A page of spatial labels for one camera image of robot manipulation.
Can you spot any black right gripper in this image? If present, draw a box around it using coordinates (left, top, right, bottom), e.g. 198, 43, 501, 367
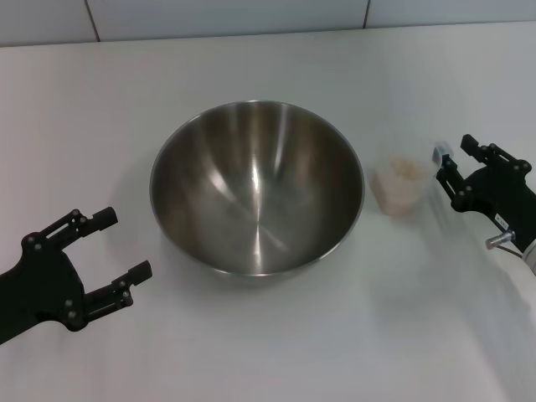
430, 133, 536, 251

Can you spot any transparent plastic measuring cup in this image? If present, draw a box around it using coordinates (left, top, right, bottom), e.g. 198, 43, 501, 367
370, 140, 456, 218

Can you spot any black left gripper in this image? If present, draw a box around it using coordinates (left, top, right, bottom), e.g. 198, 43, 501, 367
0, 206, 152, 334

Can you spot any right gripper plug with cable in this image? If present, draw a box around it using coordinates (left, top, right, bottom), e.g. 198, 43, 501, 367
484, 229, 527, 257

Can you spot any stainless steel mixing bowl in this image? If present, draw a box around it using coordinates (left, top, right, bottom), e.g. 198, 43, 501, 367
149, 99, 366, 277

